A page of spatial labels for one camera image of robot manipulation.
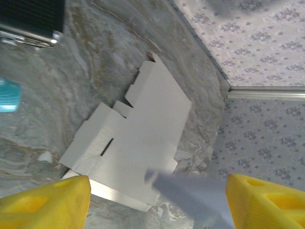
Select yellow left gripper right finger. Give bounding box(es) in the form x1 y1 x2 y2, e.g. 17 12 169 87
225 173 305 229

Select teal toy microphone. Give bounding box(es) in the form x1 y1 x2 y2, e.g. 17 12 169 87
0 77 22 113

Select pale lavender paper box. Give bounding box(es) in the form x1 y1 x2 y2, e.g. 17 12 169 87
144 168 234 229

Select black hard case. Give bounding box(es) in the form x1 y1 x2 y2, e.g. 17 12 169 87
0 0 66 48

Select aluminium frame post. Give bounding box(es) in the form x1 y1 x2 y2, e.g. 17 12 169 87
228 85 305 101

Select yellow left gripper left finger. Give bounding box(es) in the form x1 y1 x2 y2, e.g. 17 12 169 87
0 176 92 229

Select white cardboard paper box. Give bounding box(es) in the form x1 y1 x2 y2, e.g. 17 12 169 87
59 52 193 212

